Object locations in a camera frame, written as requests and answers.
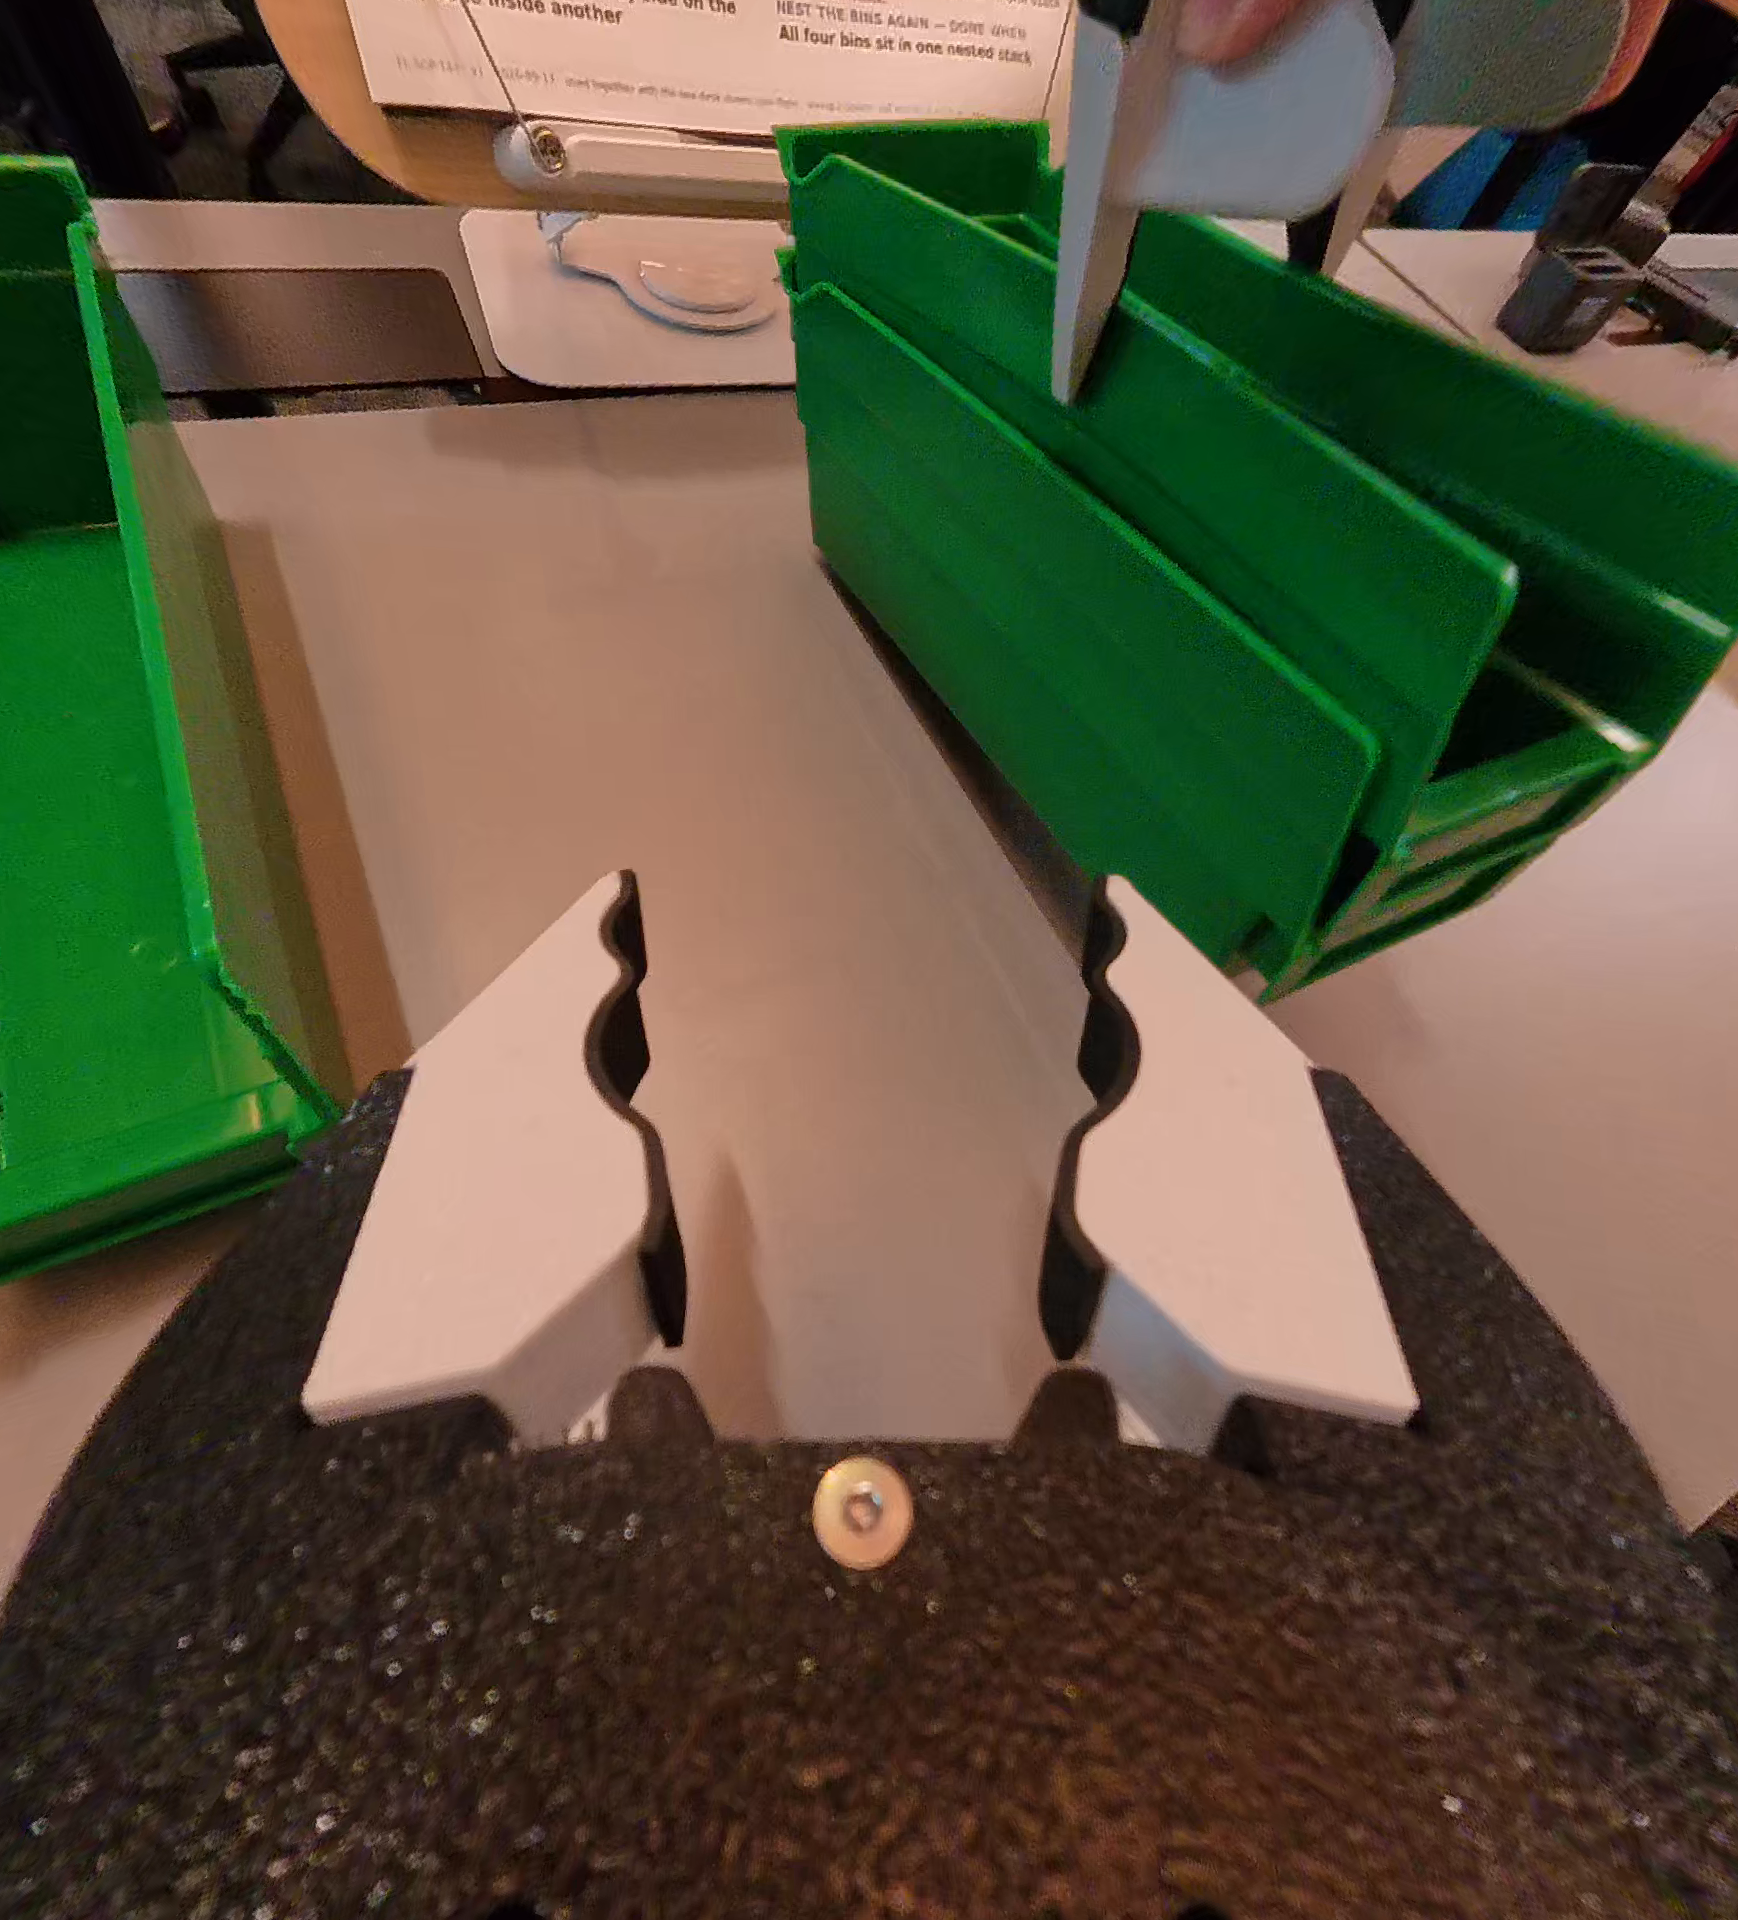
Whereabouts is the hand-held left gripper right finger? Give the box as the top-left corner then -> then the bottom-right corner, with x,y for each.
1036,875 -> 1422,1458

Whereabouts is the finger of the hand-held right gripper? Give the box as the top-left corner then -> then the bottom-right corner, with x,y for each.
1049,0 -> 1159,411

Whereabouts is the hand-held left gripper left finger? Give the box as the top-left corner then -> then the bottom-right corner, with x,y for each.
297,866 -> 690,1450

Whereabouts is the grey desk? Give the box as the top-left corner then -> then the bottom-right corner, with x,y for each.
0,202 -> 1738,1802

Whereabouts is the person's right hand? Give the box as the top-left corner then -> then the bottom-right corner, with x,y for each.
1181,0 -> 1317,65

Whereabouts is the blue object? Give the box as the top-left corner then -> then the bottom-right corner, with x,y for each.
1391,126 -> 1562,231

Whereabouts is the black charger dock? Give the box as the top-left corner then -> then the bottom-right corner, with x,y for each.
1495,163 -> 1662,356

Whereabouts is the printed instruction sheet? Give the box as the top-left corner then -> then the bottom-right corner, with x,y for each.
343,0 -> 1080,141

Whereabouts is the black flat box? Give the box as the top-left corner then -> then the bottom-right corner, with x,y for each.
1642,259 -> 1738,356

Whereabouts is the instruction sheet on wooden board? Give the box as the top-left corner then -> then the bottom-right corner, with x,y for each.
249,0 -> 1080,215

